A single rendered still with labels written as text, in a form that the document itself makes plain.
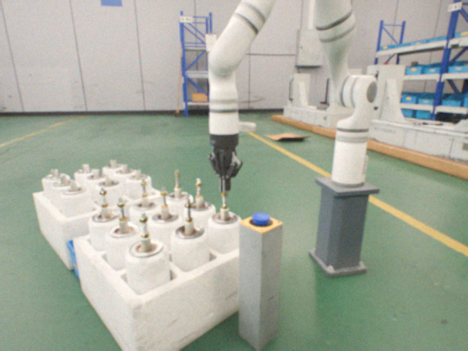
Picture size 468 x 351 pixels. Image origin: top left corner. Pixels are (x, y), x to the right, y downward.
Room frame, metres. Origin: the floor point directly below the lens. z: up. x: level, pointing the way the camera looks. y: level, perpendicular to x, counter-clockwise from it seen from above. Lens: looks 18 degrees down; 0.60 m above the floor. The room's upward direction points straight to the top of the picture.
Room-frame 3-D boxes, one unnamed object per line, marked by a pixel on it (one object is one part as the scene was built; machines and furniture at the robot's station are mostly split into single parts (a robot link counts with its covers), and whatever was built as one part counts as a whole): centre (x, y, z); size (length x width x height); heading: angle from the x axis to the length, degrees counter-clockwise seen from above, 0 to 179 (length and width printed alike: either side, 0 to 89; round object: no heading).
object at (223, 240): (0.76, 0.02, 0.16); 0.10 x 0.10 x 0.18
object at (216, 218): (0.76, 0.02, 0.25); 0.08 x 0.08 x 0.01
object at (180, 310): (0.77, 0.19, 0.09); 0.39 x 0.39 x 0.18; 43
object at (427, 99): (5.78, -3.78, 0.36); 0.50 x 0.38 x 0.21; 102
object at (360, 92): (0.93, -0.37, 0.54); 0.09 x 0.09 x 0.17; 39
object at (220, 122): (0.77, 0.01, 0.52); 0.11 x 0.09 x 0.06; 127
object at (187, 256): (0.68, 0.11, 0.16); 0.10 x 0.10 x 0.18
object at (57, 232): (1.16, 0.55, 0.09); 0.39 x 0.39 x 0.18; 44
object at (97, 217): (0.77, 0.36, 0.25); 0.08 x 0.08 x 0.01
